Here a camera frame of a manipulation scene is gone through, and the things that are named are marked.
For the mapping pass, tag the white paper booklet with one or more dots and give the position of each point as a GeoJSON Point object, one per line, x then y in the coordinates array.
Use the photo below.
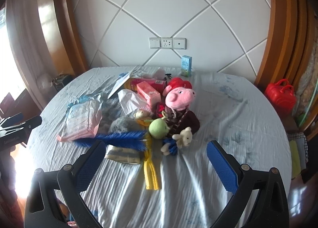
{"type": "Point", "coordinates": [121, 81]}

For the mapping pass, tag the small beige bear plush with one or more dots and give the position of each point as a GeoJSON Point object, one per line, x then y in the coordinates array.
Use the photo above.
{"type": "Point", "coordinates": [142, 114]}

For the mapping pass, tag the blue green carton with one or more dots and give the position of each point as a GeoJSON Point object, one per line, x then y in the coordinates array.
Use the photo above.
{"type": "Point", "coordinates": [186, 65]}

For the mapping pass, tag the grey plush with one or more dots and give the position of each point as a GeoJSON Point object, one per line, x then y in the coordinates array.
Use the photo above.
{"type": "Point", "coordinates": [123, 124]}

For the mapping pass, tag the red plastic bag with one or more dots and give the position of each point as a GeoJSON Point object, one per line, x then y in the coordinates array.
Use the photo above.
{"type": "Point", "coordinates": [280, 96]}

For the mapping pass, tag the pink clear plastic pack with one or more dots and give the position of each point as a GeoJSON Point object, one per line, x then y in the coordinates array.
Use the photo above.
{"type": "Point", "coordinates": [82, 118]}

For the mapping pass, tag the pink box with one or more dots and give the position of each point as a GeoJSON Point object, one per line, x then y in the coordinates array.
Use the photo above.
{"type": "Point", "coordinates": [149, 93]}

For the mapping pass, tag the white wall plate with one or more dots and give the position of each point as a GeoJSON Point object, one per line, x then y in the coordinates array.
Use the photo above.
{"type": "Point", "coordinates": [179, 43]}

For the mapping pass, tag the wooden wall trim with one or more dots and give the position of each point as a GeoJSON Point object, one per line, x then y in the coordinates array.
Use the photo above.
{"type": "Point", "coordinates": [59, 31]}
{"type": "Point", "coordinates": [285, 31]}

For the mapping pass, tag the black razor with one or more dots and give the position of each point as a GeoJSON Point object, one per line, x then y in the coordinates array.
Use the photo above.
{"type": "Point", "coordinates": [169, 76]}

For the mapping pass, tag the white covered fan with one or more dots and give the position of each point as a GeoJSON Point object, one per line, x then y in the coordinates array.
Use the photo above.
{"type": "Point", "coordinates": [44, 81]}

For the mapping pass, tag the white wall switch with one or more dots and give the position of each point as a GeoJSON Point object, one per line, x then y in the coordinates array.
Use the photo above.
{"type": "Point", "coordinates": [155, 43]}

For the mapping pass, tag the white bear plush blue dress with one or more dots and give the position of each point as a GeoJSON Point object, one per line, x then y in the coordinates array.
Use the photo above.
{"type": "Point", "coordinates": [182, 138]}

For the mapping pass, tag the pale window curtain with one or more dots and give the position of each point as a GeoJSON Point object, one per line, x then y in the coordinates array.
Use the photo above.
{"type": "Point", "coordinates": [17, 44]}

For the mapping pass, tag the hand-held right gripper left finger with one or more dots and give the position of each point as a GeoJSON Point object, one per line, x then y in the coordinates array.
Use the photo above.
{"type": "Point", "coordinates": [89, 168]}

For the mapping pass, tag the red yellow can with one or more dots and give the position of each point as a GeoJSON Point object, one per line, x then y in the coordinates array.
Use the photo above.
{"type": "Point", "coordinates": [154, 84]}

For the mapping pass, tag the translucent grey bag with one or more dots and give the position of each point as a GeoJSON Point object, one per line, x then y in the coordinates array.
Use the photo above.
{"type": "Point", "coordinates": [159, 73]}

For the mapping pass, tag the yellow plastic tongs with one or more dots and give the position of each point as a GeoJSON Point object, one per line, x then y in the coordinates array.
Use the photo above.
{"type": "Point", "coordinates": [150, 175]}

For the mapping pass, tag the blue feather duster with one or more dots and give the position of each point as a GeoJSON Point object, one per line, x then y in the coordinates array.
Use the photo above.
{"type": "Point", "coordinates": [119, 139]}

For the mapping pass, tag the dark maroon plush toy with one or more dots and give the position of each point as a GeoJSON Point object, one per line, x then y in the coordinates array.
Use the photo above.
{"type": "Point", "coordinates": [188, 121]}

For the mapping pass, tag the white wall socket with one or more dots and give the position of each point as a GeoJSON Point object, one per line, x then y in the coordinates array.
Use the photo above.
{"type": "Point", "coordinates": [166, 43]}

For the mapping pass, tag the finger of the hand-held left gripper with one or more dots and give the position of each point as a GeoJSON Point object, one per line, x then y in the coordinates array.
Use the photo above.
{"type": "Point", "coordinates": [33, 121]}
{"type": "Point", "coordinates": [15, 118]}

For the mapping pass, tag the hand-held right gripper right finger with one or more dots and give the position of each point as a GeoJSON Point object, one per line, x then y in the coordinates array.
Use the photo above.
{"type": "Point", "coordinates": [222, 168]}

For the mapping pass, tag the roll of clear tape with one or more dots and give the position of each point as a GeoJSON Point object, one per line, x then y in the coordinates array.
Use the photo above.
{"type": "Point", "coordinates": [121, 155]}

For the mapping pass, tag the pink pig plush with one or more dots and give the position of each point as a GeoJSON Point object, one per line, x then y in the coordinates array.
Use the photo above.
{"type": "Point", "coordinates": [178, 97]}

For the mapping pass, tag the white plastic bag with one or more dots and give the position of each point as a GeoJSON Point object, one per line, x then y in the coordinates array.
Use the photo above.
{"type": "Point", "coordinates": [130, 102]}

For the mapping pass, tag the green plush toy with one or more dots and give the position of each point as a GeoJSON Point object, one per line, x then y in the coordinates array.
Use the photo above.
{"type": "Point", "coordinates": [159, 128]}

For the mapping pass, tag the black printed bag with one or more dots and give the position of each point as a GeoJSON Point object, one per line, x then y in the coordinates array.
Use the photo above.
{"type": "Point", "coordinates": [62, 81]}

